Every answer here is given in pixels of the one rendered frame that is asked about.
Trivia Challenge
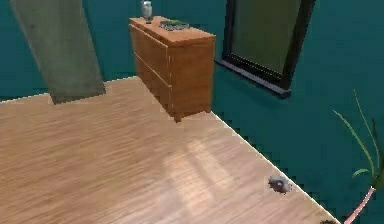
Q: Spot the orange wooden chest of drawers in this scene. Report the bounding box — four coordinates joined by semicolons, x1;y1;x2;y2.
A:
128;15;217;123

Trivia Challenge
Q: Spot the dark green round dish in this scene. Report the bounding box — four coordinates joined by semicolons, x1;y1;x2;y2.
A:
158;19;190;32

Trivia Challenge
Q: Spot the black framed window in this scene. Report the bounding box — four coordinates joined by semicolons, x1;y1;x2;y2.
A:
215;0;317;100

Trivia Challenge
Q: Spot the small grey round object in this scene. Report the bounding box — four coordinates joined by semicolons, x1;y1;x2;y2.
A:
267;175;293;195

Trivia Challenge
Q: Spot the grey green room door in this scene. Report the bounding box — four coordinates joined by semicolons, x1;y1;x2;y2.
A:
9;0;107;105

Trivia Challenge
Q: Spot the green house plant pink stem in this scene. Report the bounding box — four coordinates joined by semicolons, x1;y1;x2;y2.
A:
333;89;384;224

